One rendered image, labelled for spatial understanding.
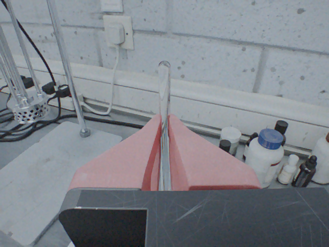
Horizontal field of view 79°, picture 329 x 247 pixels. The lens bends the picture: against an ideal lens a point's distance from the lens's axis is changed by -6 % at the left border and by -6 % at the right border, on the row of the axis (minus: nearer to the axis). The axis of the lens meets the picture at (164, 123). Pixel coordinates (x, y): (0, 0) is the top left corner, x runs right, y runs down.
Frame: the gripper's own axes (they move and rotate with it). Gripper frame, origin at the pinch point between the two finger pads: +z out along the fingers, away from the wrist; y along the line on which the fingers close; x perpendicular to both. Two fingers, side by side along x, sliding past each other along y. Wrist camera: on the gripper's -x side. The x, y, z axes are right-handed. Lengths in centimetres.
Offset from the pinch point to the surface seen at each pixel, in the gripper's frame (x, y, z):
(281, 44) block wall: 4.3, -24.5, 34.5
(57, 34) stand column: 1.6, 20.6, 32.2
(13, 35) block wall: 9, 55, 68
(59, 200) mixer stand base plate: 26.8, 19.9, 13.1
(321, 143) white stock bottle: 19.1, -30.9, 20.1
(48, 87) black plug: 22, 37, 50
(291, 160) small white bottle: 21.5, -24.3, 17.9
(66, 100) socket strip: 24, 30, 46
